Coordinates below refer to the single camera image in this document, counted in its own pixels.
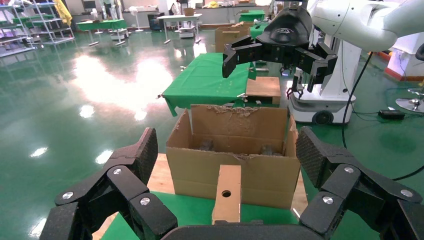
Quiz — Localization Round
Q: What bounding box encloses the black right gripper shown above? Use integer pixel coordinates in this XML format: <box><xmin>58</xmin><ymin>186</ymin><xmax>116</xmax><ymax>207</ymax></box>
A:
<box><xmin>222</xmin><ymin>6</ymin><xmax>339</xmax><ymax>94</ymax></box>

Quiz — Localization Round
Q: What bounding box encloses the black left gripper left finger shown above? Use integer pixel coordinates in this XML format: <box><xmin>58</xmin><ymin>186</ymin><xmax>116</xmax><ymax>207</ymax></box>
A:
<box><xmin>39</xmin><ymin>127</ymin><xmax>179</xmax><ymax>240</ymax></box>

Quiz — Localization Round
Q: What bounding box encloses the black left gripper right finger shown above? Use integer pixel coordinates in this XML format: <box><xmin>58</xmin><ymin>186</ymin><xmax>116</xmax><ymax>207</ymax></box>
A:
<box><xmin>295</xmin><ymin>126</ymin><xmax>424</xmax><ymax>240</ymax></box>

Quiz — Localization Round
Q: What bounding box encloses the small cardboard box with hole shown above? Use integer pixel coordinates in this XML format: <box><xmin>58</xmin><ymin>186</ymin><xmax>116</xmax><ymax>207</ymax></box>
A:
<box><xmin>211</xmin><ymin>164</ymin><xmax>243</xmax><ymax>224</ymax></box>

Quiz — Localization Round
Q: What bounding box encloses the open brown cardboard box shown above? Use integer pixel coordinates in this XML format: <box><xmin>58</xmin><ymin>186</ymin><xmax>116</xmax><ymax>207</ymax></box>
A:
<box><xmin>214</xmin><ymin>21</ymin><xmax>254</xmax><ymax>54</ymax></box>

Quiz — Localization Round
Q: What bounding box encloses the large open cardboard carton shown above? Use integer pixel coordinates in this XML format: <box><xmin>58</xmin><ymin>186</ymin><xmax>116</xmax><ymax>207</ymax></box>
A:
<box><xmin>165</xmin><ymin>104</ymin><xmax>302</xmax><ymax>210</ymax></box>

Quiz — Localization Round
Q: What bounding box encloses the low wooden crate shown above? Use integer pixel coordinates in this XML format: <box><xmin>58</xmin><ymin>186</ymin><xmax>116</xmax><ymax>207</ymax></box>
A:
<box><xmin>245</xmin><ymin>76</ymin><xmax>282</xmax><ymax>105</ymax></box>

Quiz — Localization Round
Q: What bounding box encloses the green covered table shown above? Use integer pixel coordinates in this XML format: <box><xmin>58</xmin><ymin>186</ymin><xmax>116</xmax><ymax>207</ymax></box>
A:
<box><xmin>238</xmin><ymin>9</ymin><xmax>267</xmax><ymax>23</ymax></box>
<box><xmin>76</xmin><ymin>18</ymin><xmax>128</xmax><ymax>32</ymax></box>

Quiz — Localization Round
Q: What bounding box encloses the green felt tablecloth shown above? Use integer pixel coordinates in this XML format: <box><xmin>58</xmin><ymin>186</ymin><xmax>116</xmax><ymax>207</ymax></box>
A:
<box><xmin>161</xmin><ymin>52</ymin><xmax>258</xmax><ymax>117</ymax></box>
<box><xmin>100</xmin><ymin>191</ymin><xmax>301</xmax><ymax>240</ymax></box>

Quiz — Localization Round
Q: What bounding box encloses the black power adapter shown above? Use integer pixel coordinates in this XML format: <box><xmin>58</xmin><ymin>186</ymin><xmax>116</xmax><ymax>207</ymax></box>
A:
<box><xmin>378</xmin><ymin>109</ymin><xmax>406</xmax><ymax>121</ymax></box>

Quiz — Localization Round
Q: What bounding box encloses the chrome stool base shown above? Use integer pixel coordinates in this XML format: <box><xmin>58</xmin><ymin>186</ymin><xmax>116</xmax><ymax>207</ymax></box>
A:
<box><xmin>395</xmin><ymin>87</ymin><xmax>424</xmax><ymax>114</ymax></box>

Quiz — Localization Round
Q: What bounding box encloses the white work table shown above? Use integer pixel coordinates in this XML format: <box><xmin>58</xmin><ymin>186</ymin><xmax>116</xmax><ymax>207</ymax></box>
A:
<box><xmin>156</xmin><ymin>13</ymin><xmax>203</xmax><ymax>45</ymax></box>

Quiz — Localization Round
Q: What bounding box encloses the red white platform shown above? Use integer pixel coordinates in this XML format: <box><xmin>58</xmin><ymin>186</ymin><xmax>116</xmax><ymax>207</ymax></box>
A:
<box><xmin>384</xmin><ymin>33</ymin><xmax>424</xmax><ymax>82</ymax></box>

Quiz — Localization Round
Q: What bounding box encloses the white standing fan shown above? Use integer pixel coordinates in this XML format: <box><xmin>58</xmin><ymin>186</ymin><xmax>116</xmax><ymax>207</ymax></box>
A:
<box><xmin>128</xmin><ymin>5</ymin><xmax>145</xmax><ymax>33</ymax></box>

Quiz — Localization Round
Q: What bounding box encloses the grey metal shelf rack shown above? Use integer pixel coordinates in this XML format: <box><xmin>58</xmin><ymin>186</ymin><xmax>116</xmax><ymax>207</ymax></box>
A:
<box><xmin>0</xmin><ymin>3</ymin><xmax>37</xmax><ymax>59</ymax></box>
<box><xmin>19</xmin><ymin>0</ymin><xmax>75</xmax><ymax>46</ymax></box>

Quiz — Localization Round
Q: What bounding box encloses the yellow hanging garment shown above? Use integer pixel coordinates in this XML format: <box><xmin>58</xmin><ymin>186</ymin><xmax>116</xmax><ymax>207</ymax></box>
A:
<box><xmin>52</xmin><ymin>0</ymin><xmax>73</xmax><ymax>27</ymax></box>

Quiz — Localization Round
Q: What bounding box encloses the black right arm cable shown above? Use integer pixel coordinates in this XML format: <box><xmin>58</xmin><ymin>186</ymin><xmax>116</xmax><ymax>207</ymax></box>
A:
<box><xmin>341</xmin><ymin>51</ymin><xmax>424</xmax><ymax>181</ymax></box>

